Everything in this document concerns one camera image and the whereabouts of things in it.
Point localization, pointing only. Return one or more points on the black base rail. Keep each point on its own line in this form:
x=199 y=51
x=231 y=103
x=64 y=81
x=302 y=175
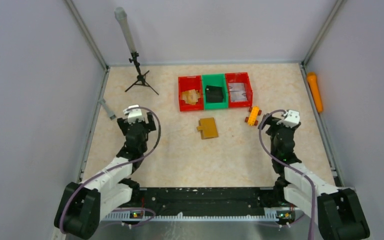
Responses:
x=207 y=201

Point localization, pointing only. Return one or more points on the green plastic bin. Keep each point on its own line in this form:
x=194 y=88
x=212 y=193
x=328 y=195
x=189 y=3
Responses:
x=215 y=80

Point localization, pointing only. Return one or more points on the orange flashlight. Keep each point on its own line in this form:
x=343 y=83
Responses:
x=312 y=81

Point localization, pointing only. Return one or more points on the black card in green bin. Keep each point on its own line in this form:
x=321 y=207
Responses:
x=214 y=94

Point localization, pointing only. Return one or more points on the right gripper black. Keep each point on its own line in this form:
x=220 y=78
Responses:
x=272 y=122

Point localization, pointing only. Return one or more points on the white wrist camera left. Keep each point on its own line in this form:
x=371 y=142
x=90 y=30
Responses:
x=134 y=114

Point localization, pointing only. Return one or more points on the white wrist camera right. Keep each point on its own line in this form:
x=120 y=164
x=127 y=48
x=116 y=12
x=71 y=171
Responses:
x=291 y=119

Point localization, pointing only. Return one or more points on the gold card in red bin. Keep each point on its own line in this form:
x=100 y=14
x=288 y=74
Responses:
x=191 y=97

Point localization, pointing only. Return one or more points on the red bin left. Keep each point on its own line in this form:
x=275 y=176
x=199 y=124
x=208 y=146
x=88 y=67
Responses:
x=187 y=83

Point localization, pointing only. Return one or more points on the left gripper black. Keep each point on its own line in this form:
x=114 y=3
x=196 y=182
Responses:
x=122 y=122

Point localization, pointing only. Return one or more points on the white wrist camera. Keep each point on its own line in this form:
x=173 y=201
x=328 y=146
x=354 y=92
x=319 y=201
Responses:
x=134 y=114
x=291 y=119

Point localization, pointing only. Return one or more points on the yellow toy brick car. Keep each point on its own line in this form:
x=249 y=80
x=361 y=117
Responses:
x=253 y=113

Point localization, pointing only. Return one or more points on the black tripod with grey tube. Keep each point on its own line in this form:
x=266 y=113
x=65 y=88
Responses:
x=122 y=19

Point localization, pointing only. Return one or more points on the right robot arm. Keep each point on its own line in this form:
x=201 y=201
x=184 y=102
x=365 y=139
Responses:
x=335 y=212

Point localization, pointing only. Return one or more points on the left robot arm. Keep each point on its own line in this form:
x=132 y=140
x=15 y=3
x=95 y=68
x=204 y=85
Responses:
x=84 y=205

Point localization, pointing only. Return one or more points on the red bin with cards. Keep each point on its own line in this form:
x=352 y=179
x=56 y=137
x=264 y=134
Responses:
x=239 y=77

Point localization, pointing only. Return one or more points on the silver VIP cards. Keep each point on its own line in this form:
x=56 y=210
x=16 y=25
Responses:
x=237 y=92

